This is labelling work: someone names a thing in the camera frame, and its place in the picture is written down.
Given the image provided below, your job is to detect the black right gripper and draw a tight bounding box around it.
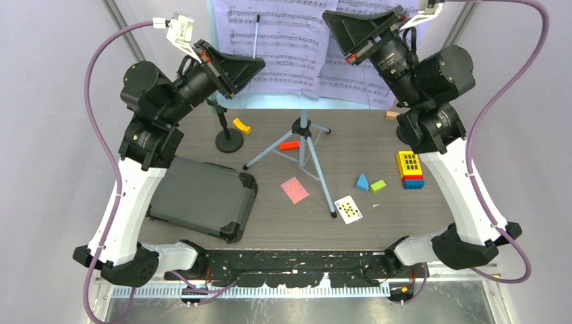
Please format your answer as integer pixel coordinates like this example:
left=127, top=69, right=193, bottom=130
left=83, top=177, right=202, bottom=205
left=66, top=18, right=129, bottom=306
left=321, top=5, right=424, bottom=108

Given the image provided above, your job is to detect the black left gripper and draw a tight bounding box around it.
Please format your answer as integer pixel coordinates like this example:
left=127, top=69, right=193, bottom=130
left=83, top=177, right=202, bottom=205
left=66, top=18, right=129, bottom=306
left=160, top=39, right=266, bottom=126

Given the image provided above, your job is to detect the sheet music page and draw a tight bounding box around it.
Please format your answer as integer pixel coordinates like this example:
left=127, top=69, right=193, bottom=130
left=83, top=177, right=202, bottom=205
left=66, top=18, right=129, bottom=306
left=319, top=0, right=419, bottom=110
left=212, top=0, right=338, bottom=99

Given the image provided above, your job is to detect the light blue music stand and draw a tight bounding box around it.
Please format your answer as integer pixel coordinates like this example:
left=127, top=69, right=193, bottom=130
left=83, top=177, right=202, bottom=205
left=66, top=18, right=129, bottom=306
left=205, top=0, right=394, bottom=219

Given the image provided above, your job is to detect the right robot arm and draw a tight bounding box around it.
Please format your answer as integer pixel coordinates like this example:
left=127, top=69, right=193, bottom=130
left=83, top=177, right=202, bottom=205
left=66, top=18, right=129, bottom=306
left=322, top=6, right=522, bottom=277

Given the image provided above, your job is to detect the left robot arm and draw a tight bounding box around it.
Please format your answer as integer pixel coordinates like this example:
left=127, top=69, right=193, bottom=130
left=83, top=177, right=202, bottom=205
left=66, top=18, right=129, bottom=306
left=73, top=40, right=266, bottom=288

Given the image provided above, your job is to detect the yellow curved wooden block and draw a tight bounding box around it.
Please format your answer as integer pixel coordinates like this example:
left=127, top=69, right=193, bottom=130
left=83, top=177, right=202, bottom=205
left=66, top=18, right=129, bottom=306
left=233, top=118, right=252, bottom=134

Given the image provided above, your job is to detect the black left microphone stand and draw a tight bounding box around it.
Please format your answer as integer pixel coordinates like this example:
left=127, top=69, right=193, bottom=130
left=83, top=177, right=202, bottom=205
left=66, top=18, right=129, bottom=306
left=206, top=94, right=244, bottom=153

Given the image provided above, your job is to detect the tan wooden block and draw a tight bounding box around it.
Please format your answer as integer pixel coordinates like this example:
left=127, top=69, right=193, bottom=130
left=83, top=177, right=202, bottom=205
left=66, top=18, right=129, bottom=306
left=386, top=111, right=401, bottom=121

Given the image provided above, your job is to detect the orange rectangular block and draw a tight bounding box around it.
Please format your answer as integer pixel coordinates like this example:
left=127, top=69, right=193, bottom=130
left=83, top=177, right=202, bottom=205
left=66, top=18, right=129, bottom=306
left=279, top=140, right=300, bottom=151

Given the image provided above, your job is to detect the grey aluminium carrying case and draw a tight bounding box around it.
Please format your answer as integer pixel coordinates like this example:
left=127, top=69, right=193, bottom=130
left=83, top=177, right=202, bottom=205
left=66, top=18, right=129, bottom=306
left=146, top=157, right=258, bottom=244

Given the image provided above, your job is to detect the red backed playing card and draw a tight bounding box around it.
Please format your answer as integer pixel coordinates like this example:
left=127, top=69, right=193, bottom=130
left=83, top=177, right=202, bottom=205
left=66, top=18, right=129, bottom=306
left=281, top=177, right=310, bottom=204

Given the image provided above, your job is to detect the yellow red blue brick block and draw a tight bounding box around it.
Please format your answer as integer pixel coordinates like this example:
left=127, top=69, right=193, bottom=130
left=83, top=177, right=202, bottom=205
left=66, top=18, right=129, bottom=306
left=396, top=151, right=425, bottom=190

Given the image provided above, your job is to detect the blue sloped toy brick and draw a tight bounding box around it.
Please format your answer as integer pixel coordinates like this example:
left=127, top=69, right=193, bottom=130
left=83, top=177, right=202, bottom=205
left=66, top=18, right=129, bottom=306
left=355, top=173, right=370, bottom=192

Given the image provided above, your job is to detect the lime green wooden block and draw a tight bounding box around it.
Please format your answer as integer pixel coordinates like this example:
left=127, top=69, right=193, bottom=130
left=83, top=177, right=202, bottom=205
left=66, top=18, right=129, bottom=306
left=370, top=180, right=387, bottom=193

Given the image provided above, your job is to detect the face up playing card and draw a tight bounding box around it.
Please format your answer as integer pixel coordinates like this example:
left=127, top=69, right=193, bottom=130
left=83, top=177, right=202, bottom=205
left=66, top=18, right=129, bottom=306
left=334, top=196, right=363, bottom=225

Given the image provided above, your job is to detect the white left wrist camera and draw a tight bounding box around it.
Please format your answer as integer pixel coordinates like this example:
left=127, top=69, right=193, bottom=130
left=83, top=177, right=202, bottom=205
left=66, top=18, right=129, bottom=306
left=167, top=13, right=202, bottom=63

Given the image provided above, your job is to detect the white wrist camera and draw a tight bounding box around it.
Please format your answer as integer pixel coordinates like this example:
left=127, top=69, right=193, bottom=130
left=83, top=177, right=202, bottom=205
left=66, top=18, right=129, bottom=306
left=400, top=0, right=445, bottom=31
left=167, top=13, right=202, bottom=63

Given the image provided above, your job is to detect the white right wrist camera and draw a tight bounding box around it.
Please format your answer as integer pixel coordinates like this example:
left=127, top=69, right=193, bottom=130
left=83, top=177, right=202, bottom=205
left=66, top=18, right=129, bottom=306
left=400, top=0, right=445, bottom=31

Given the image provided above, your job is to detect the aluminium frame rail left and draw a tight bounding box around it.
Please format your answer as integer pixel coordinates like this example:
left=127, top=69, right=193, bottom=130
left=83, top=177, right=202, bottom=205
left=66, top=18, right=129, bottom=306
left=101, top=0, right=146, bottom=61

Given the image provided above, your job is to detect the aluminium frame rail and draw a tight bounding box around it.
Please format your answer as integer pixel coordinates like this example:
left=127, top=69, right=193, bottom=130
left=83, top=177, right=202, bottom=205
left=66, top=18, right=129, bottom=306
left=101, top=0, right=146, bottom=61
left=437, top=2, right=478, bottom=48

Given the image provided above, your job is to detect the aluminium frame rail right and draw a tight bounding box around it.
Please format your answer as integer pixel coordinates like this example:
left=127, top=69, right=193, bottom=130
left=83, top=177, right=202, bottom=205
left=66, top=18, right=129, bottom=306
left=437, top=2, right=478, bottom=48

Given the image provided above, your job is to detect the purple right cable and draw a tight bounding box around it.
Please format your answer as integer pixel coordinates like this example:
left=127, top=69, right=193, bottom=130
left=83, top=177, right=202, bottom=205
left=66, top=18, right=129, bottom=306
left=442, top=0, right=550, bottom=285

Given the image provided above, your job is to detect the purple cable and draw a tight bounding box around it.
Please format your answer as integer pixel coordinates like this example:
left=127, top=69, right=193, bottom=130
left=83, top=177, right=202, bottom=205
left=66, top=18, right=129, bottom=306
left=442, top=0, right=550, bottom=285
left=82, top=18, right=233, bottom=324

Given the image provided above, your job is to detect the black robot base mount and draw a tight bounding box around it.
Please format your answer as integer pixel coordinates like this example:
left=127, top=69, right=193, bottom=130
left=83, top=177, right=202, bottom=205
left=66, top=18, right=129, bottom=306
left=165, top=249, right=424, bottom=288

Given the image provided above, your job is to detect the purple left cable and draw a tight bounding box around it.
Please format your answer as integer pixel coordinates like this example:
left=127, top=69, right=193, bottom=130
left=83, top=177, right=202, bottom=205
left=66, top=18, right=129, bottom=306
left=82, top=18, right=233, bottom=324

